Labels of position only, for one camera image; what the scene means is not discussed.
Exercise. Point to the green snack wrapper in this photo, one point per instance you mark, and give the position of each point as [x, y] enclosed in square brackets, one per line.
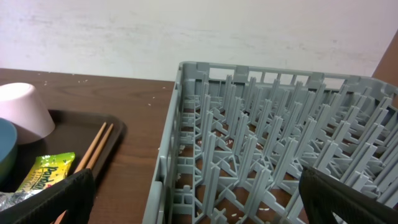
[47, 171]

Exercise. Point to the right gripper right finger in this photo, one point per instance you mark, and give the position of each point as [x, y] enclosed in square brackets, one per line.
[323, 197]

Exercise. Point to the wooden chopstick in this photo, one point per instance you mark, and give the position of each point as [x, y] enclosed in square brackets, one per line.
[99, 147]
[89, 151]

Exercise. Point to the grey dishwasher rack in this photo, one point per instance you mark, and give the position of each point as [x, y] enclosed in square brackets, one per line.
[237, 138]

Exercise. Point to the dark blue plate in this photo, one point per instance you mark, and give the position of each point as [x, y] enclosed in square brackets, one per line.
[8, 148]

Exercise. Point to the right wooden chopstick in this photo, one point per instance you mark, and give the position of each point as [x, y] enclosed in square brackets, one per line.
[99, 147]

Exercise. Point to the brown serving tray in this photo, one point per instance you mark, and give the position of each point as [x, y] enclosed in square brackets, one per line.
[74, 132]

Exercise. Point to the left wooden chopstick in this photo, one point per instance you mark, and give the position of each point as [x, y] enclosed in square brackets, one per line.
[89, 151]

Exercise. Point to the pink cup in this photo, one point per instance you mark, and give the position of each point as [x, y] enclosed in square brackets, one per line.
[22, 105]

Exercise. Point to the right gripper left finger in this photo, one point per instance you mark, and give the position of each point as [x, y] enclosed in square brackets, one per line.
[72, 197]

